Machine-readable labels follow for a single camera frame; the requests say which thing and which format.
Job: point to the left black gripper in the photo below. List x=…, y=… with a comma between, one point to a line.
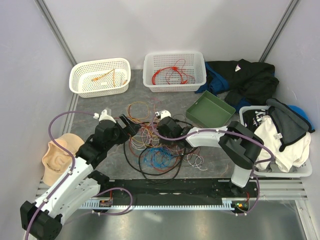
x=130, y=129

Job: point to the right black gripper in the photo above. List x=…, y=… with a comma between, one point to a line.
x=165, y=142

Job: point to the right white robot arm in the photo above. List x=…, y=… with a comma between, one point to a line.
x=241, y=145

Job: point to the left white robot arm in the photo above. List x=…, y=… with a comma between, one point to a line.
x=44, y=218

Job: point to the green plastic tray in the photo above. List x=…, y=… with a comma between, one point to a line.
x=209, y=111

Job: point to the right white perforated basket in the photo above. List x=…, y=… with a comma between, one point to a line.
x=174, y=71

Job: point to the white perforated basket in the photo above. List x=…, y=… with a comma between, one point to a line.
x=174, y=71
x=99, y=78

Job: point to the left white perforated basket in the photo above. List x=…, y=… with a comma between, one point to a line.
x=99, y=78

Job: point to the beige bucket hat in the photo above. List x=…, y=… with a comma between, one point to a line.
x=56, y=160

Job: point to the black and blue jacket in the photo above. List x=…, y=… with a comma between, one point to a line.
x=246, y=83

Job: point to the grey black-trimmed garment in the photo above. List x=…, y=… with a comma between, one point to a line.
x=288, y=123

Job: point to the blue cloth item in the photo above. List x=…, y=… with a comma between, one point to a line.
x=299, y=111

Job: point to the white laundry bin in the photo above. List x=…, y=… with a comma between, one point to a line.
x=272, y=171

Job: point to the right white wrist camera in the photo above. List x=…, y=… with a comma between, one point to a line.
x=162, y=114

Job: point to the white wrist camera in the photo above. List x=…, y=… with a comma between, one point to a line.
x=162, y=114
x=106, y=114

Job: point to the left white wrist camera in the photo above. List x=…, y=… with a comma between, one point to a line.
x=106, y=114

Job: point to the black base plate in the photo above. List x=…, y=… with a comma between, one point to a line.
x=184, y=191

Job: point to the grey slotted cable duct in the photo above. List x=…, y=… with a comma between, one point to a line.
x=103, y=205

